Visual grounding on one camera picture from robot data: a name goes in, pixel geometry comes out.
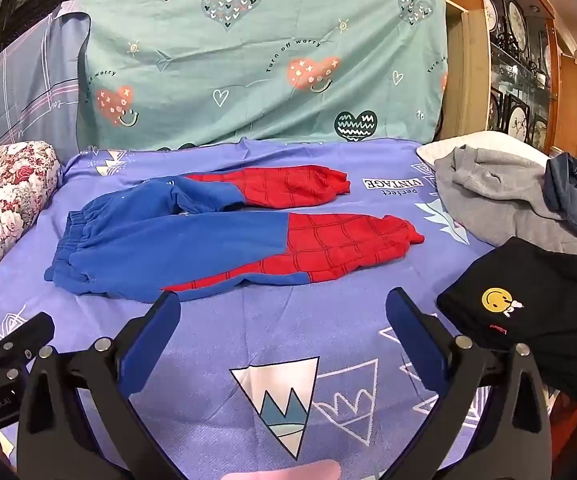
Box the grey plaid sheet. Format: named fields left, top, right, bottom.
left=0, top=10, right=92, bottom=166

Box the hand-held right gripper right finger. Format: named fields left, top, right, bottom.
left=385, top=287, right=554, bottom=480

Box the set of decorative plates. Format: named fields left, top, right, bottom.
left=483, top=0, right=577, bottom=161

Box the grey sweatshirt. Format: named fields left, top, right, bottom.
left=434, top=144, right=577, bottom=261

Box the black garment with smiley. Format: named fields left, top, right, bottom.
left=435, top=236, right=577, bottom=403

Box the purple printed bed sheet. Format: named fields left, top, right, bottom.
left=0, top=137, right=559, bottom=480

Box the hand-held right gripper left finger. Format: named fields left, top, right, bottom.
left=16, top=290, right=189, bottom=480

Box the white pillow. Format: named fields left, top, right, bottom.
left=415, top=131, right=551, bottom=168

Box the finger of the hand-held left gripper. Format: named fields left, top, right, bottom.
left=0, top=312, right=56, bottom=386

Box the floral pillow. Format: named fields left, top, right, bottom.
left=0, top=140, right=63, bottom=301

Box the blue sweatshirt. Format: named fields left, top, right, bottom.
left=44, top=164, right=426, bottom=303

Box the wooden display cabinet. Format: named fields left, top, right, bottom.
left=425, top=0, right=577, bottom=171

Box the green heart print sheet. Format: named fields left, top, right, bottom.
left=76, top=0, right=449, bottom=152

